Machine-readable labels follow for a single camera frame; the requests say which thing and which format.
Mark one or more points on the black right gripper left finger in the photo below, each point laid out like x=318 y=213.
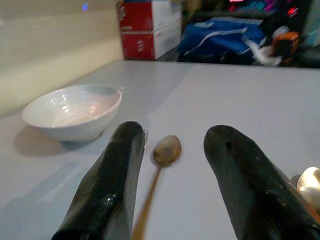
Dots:
x=110 y=185

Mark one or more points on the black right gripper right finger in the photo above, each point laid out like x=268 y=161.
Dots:
x=252 y=182

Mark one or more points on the gold metal spoon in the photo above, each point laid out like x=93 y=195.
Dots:
x=166 y=151

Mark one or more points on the shiny gold round object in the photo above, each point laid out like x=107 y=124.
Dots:
x=310 y=185

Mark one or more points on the white ceramic bowl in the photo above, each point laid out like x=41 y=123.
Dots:
x=72 y=113

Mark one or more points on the orange and black object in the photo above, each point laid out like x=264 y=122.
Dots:
x=287 y=43

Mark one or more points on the red and white cardboard box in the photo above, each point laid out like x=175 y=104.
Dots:
x=146 y=45
x=147 y=15

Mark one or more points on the blue bag with white stripes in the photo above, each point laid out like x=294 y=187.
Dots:
x=220 y=37

